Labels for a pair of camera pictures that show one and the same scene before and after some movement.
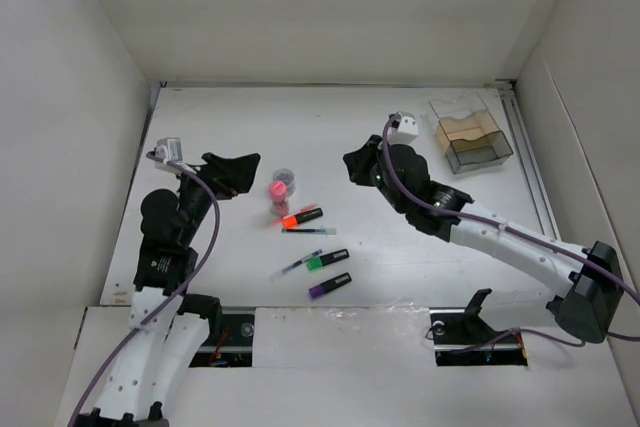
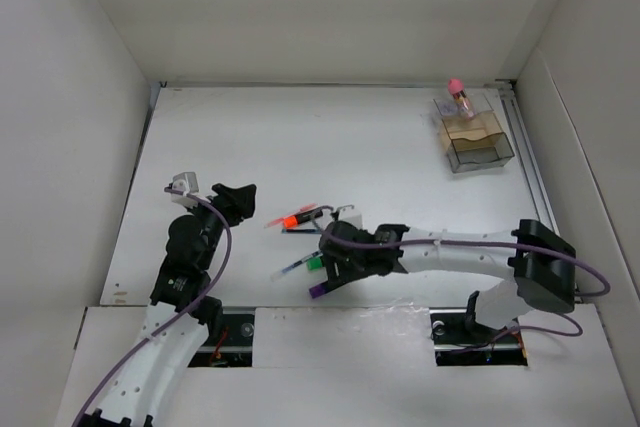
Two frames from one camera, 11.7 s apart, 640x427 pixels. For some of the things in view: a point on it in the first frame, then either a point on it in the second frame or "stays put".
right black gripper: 359,160 -> 345,272
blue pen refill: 309,230 stays put
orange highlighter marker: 292,221 stays put
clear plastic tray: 458,106 stays put
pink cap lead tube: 278,194 -> 456,86
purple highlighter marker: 329,285 stays put
